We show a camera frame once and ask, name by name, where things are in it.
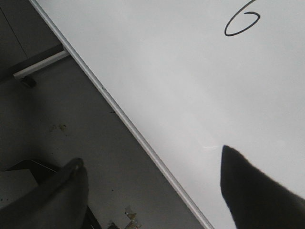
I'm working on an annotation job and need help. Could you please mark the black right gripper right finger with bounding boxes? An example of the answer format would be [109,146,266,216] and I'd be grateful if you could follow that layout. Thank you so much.
[220,146,305,229]

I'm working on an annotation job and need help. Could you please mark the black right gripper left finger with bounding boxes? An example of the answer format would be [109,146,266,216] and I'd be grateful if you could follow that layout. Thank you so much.
[0,158,89,229]

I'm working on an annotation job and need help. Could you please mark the white whiteboard stand leg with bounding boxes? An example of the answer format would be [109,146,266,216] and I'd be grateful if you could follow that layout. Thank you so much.
[13,50,70,79]

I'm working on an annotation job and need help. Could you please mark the black caster wheel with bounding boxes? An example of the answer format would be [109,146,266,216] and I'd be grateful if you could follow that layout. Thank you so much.
[20,76,36,88]

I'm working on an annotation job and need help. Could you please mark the white whiteboard with metal frame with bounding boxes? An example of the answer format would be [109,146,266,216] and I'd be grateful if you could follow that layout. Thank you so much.
[32,0,305,229]

